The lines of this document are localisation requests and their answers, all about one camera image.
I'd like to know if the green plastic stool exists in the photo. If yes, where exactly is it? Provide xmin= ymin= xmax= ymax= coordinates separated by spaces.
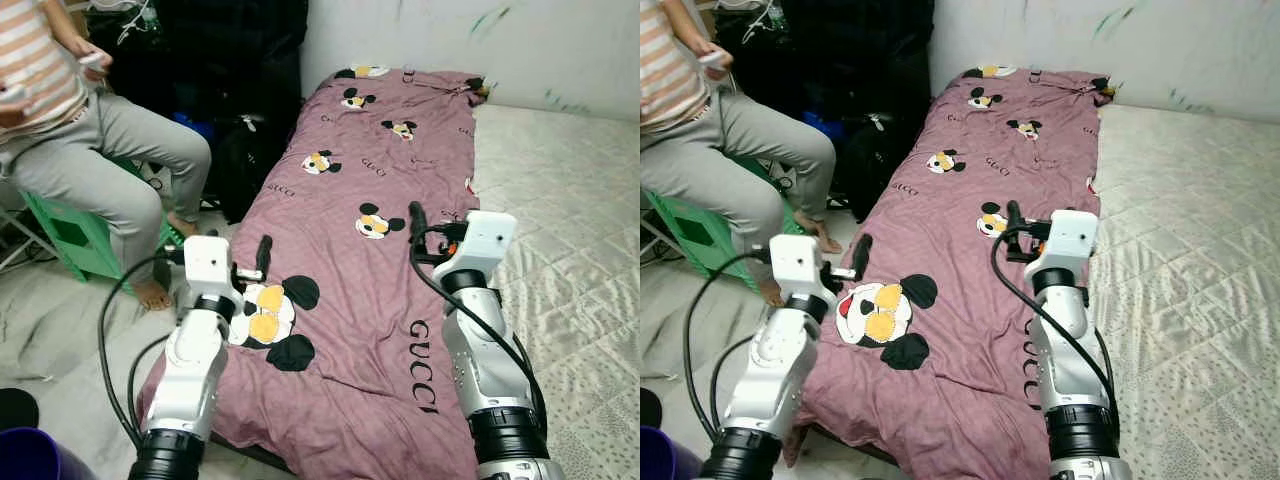
xmin=640 ymin=160 xmax=811 ymax=291
xmin=18 ymin=160 xmax=181 ymax=283

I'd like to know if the purple plastic bin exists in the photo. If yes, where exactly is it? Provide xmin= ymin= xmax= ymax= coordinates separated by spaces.
xmin=0 ymin=427 xmax=96 ymax=480
xmin=640 ymin=425 xmax=701 ymax=480

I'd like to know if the seated person striped shirt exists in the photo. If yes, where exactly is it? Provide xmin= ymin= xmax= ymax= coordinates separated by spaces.
xmin=0 ymin=0 xmax=213 ymax=311
xmin=640 ymin=0 xmax=846 ymax=306

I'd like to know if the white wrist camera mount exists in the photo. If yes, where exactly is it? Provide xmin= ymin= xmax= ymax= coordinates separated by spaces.
xmin=183 ymin=235 xmax=238 ymax=306
xmin=455 ymin=210 xmax=519 ymax=291
xmin=1037 ymin=208 xmax=1099 ymax=286
xmin=768 ymin=234 xmax=831 ymax=313

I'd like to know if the purple cartoon mouse blanket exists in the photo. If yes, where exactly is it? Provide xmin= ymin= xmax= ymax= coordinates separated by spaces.
xmin=138 ymin=65 xmax=501 ymax=480
xmin=785 ymin=65 xmax=1116 ymax=480

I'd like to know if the white quilted mattress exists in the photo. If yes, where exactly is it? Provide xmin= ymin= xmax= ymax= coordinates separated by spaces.
xmin=465 ymin=100 xmax=641 ymax=480
xmin=1085 ymin=100 xmax=1280 ymax=480

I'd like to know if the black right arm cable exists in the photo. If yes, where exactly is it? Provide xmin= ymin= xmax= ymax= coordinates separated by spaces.
xmin=990 ymin=225 xmax=1121 ymax=421
xmin=410 ymin=228 xmax=549 ymax=441

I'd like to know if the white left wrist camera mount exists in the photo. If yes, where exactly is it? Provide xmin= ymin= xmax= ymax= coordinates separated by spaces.
xmin=183 ymin=235 xmax=238 ymax=306
xmin=768 ymin=234 xmax=831 ymax=313

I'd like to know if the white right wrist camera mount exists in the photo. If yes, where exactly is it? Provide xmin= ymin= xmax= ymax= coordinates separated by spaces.
xmin=1037 ymin=208 xmax=1099 ymax=286
xmin=455 ymin=210 xmax=519 ymax=291

